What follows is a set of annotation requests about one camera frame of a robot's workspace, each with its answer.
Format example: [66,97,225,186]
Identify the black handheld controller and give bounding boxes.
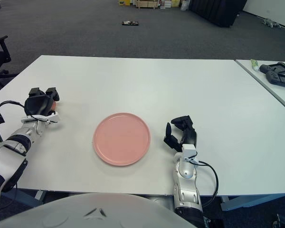
[265,70,285,90]
[259,61,285,75]

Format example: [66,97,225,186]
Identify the grey metal table beam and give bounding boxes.
[219,192,285,211]
[1,190,46,207]

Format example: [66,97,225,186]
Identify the wooden pallet crate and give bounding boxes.
[135,0,160,10]

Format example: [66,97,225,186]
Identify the stacked white cartons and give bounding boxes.
[160,0,181,9]

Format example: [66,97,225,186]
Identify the pink round plate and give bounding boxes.
[93,112,152,166]

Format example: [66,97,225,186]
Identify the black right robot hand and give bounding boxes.
[163,115,198,152]

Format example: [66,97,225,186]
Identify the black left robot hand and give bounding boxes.
[24,87,61,116]

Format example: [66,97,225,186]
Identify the black curtain partition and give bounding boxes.
[189,0,248,28]

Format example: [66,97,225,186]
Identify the grey robot torso shell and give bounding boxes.
[0,192,198,228]

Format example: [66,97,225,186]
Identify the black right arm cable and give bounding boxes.
[192,160,219,207]

